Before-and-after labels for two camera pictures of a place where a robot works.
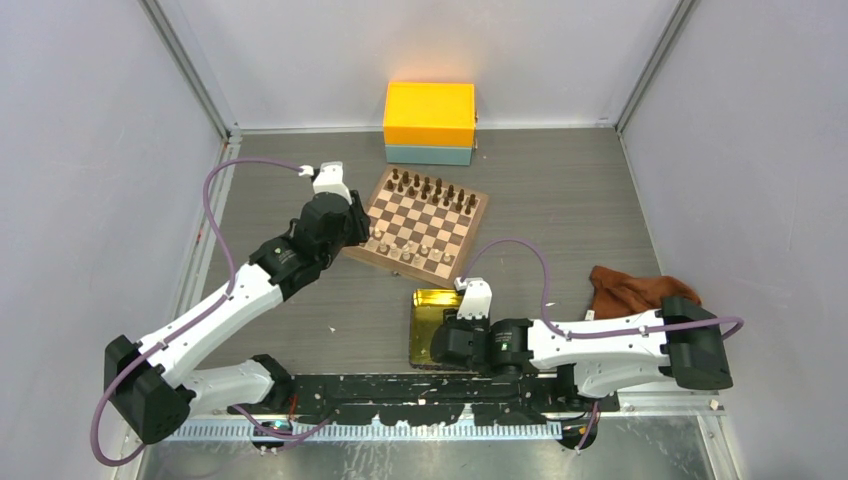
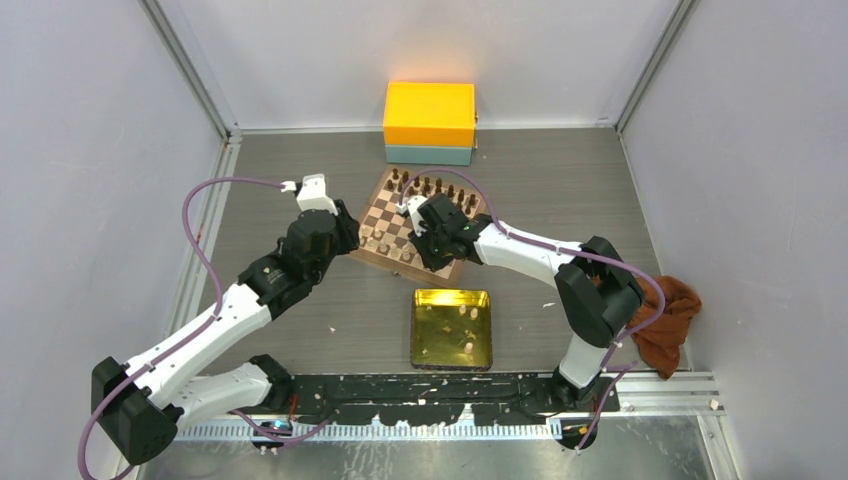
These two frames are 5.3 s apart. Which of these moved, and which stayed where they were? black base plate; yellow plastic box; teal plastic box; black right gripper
Moved: black right gripper
Stayed: teal plastic box; black base plate; yellow plastic box
